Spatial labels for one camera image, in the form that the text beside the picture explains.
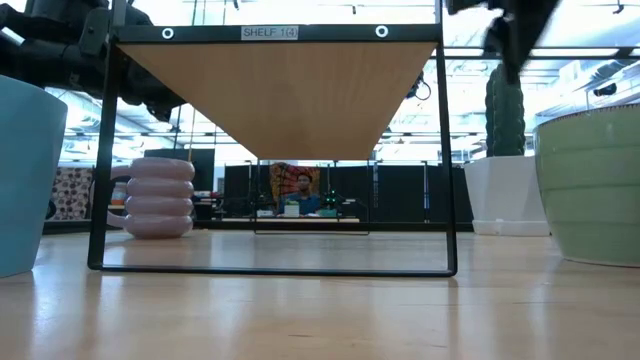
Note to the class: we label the colourful patterned fabric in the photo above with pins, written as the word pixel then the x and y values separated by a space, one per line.
pixel 280 177

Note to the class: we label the light blue mug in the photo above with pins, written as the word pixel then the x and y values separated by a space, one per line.
pixel 25 175

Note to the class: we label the black partition panels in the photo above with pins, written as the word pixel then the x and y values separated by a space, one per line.
pixel 400 192

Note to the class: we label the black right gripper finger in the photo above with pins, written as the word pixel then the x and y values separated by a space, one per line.
pixel 517 45

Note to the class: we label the person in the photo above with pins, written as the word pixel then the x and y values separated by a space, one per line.
pixel 302 197

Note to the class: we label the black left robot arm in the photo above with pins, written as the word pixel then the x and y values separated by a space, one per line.
pixel 50 55

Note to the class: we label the white box green label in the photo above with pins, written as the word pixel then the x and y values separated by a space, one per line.
pixel 291 210

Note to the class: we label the green cactus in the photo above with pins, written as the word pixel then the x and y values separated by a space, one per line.
pixel 505 120

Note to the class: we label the purple ribbed mug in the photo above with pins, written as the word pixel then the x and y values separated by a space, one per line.
pixel 160 200

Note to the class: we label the white hexagonal plant pot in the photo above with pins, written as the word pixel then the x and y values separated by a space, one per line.
pixel 500 195

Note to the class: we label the dotted pattern board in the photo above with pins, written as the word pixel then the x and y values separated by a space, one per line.
pixel 70 192

